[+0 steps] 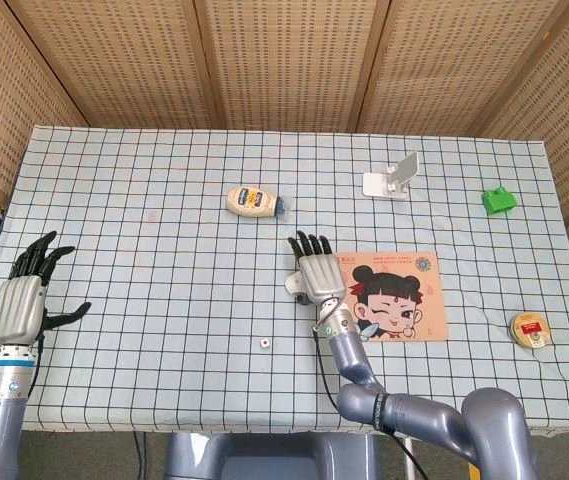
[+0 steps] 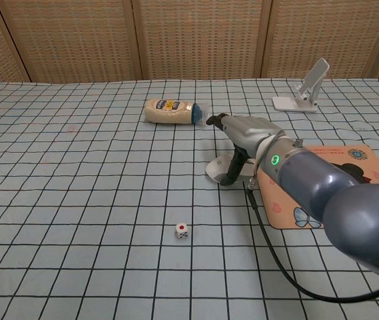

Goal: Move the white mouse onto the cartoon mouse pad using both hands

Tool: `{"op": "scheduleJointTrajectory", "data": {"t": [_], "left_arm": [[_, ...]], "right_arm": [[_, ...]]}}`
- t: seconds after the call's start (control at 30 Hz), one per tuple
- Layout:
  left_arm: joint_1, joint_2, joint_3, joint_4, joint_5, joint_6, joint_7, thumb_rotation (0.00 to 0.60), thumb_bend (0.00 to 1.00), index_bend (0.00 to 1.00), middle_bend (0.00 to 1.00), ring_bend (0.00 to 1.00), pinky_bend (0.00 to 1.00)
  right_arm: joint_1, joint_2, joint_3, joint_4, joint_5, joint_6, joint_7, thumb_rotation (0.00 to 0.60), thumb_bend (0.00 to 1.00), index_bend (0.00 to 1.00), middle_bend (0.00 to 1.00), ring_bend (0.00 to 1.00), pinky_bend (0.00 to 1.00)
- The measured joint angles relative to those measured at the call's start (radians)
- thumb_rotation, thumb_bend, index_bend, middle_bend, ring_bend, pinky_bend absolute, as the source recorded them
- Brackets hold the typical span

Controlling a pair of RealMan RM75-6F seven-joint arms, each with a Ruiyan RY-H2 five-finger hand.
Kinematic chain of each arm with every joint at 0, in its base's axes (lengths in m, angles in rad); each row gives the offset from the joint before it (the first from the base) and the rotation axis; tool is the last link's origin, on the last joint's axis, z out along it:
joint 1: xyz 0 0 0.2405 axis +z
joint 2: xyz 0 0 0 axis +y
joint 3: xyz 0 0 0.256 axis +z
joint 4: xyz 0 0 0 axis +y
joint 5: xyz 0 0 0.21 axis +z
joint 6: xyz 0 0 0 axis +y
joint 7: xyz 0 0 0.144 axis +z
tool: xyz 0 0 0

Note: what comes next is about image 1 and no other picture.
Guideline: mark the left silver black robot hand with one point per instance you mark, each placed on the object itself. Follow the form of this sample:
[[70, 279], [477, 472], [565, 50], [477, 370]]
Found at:
[[16, 310]]

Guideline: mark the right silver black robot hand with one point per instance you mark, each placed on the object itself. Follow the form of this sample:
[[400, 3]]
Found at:
[[321, 277]]

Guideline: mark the white computer mouse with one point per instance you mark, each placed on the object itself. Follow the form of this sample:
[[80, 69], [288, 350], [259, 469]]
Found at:
[[294, 282]]

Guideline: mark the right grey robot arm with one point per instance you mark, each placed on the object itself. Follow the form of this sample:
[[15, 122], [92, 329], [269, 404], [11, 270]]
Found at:
[[429, 415]]

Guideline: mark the orange cartoon girl mouse pad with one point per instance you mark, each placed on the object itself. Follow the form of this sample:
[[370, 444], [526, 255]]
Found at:
[[399, 300]]

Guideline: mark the small white die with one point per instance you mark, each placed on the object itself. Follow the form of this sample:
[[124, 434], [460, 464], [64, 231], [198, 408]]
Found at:
[[265, 343]]

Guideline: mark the mayonnaise squeeze bottle blue cap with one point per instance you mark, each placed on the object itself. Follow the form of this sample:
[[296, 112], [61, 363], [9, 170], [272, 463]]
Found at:
[[249, 201]]

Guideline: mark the white folding phone stand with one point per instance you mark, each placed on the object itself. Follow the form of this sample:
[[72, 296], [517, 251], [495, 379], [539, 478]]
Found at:
[[379, 185]]

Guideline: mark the blue checkered tablecloth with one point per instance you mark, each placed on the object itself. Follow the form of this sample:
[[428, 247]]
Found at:
[[189, 280]]

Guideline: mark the white table leg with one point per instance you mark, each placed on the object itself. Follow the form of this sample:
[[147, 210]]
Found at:
[[407, 442]]

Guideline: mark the grey robot torso base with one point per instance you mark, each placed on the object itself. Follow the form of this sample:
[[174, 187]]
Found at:
[[269, 457]]

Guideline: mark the green toy building brick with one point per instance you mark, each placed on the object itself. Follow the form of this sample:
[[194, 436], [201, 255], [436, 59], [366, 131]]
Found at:
[[499, 202]]

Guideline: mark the round yellow tin red label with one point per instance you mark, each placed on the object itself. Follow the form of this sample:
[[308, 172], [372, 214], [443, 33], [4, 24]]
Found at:
[[530, 330]]

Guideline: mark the woven bamboo folding screen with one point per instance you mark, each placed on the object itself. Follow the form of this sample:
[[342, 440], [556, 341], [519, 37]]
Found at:
[[289, 60]]

